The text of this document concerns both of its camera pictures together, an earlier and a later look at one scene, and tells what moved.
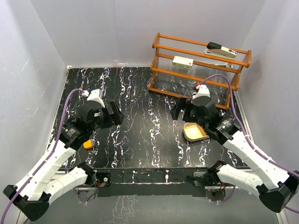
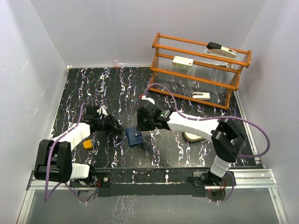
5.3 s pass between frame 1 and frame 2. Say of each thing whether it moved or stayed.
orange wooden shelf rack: stayed
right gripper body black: moved
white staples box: stayed
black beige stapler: stayed
